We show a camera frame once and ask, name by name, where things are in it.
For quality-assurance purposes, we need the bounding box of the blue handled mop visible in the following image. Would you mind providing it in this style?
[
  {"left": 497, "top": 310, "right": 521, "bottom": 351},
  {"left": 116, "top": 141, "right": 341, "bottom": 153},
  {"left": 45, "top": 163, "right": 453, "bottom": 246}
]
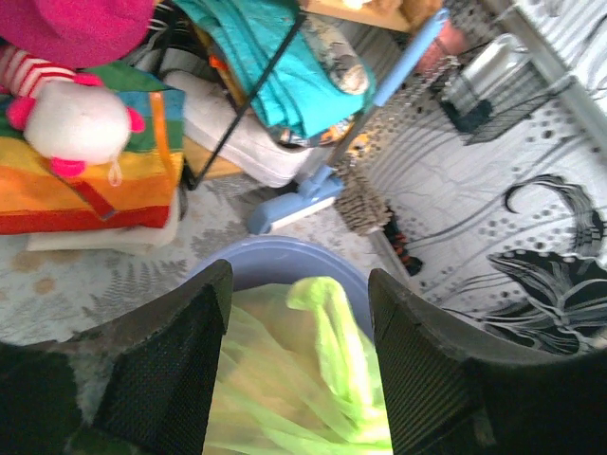
[{"left": 247, "top": 8, "right": 449, "bottom": 235}]

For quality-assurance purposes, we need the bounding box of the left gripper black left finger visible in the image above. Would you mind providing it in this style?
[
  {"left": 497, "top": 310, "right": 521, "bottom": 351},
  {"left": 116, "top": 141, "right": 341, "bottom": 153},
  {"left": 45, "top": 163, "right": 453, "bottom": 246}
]
[{"left": 1, "top": 260, "right": 233, "bottom": 454}]

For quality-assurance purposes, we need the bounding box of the grey dust mop head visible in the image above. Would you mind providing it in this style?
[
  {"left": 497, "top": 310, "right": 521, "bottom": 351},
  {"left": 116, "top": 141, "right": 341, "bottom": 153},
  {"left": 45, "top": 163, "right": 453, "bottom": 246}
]
[{"left": 335, "top": 157, "right": 391, "bottom": 236}]

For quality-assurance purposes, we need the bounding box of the rainbow striped bag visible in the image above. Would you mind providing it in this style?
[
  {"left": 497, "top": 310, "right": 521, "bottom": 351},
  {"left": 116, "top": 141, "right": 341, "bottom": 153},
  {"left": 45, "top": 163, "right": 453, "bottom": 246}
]
[{"left": 1, "top": 63, "right": 185, "bottom": 235}]

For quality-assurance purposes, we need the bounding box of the blue plastic trash bin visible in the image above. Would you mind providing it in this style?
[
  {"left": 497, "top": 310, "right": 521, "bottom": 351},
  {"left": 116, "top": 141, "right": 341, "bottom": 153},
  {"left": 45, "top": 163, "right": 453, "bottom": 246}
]
[{"left": 189, "top": 235, "right": 373, "bottom": 337}]

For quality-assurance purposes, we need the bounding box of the green plastic trash bag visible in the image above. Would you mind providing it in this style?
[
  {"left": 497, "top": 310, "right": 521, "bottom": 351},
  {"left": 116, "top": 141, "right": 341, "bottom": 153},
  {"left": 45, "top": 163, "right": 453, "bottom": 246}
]
[{"left": 203, "top": 277, "right": 393, "bottom": 454}]

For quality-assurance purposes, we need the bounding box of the pink plush toy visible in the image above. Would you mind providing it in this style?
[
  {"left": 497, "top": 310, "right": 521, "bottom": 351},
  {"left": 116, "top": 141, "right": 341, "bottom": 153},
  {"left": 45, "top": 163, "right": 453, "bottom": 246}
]
[{"left": 414, "top": 20, "right": 469, "bottom": 74}]

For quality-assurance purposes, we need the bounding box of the magenta hanging cloth bag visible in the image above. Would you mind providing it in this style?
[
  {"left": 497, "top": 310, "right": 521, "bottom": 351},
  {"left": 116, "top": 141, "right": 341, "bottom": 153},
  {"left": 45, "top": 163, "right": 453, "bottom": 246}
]
[{"left": 1, "top": 0, "right": 156, "bottom": 68}]

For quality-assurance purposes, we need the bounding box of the wooden shelf rack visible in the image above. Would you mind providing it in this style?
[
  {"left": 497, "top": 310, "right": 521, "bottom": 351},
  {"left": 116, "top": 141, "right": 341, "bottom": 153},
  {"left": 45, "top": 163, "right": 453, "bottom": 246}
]
[{"left": 174, "top": 1, "right": 415, "bottom": 190}]

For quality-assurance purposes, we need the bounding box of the pink plush pig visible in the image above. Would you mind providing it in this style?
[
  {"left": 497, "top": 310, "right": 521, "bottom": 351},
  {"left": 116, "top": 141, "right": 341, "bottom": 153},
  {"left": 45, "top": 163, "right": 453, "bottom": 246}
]
[{"left": 1, "top": 45, "right": 145, "bottom": 178}]

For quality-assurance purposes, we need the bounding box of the teal folded cloth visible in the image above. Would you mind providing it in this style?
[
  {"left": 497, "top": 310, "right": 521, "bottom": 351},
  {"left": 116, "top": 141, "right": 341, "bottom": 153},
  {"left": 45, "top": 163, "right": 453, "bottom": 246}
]
[{"left": 176, "top": 0, "right": 376, "bottom": 138}]

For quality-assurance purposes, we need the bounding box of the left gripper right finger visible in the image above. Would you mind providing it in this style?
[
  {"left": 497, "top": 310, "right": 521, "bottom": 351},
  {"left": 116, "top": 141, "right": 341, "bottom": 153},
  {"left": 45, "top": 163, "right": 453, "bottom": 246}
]
[{"left": 369, "top": 269, "right": 606, "bottom": 454}]

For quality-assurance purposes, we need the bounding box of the black orange patterned cloth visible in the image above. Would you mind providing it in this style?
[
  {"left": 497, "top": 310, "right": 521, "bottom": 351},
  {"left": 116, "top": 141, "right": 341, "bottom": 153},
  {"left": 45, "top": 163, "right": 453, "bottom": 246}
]
[{"left": 383, "top": 209, "right": 423, "bottom": 276}]

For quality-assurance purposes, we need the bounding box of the silver foil pouch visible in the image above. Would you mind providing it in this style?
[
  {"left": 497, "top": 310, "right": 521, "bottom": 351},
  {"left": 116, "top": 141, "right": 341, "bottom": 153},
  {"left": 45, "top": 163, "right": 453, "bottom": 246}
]
[{"left": 441, "top": 33, "right": 530, "bottom": 115}]

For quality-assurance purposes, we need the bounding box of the black wire basket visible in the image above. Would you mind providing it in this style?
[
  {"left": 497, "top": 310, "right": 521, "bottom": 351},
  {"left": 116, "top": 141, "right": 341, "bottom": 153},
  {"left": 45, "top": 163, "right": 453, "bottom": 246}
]
[{"left": 429, "top": 38, "right": 574, "bottom": 145}]

